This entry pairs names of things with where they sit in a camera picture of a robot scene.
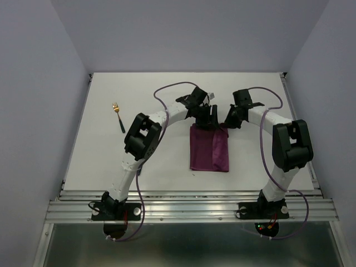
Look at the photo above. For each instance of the gold fork dark handle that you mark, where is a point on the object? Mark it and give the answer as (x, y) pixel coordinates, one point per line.
(117, 110)

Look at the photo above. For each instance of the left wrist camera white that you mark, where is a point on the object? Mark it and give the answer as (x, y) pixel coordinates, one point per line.
(211, 96)

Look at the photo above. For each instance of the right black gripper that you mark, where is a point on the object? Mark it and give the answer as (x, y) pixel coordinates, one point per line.
(228, 123)

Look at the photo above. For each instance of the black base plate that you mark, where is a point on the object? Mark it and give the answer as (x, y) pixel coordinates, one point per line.
(129, 212)
(256, 211)

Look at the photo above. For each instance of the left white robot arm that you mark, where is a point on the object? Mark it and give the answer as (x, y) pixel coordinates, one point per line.
(143, 138)

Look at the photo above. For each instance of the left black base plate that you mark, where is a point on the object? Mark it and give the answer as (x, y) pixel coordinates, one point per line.
(129, 212)

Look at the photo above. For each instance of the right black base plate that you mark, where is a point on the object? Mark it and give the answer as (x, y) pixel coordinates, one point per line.
(256, 211)

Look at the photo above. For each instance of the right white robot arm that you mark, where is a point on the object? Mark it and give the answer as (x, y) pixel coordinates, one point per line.
(291, 151)

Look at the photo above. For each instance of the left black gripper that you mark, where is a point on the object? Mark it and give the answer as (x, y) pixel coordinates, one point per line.
(206, 120)

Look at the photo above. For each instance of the purple cloth napkin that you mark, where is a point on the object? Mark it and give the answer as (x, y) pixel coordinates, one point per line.
(209, 149)

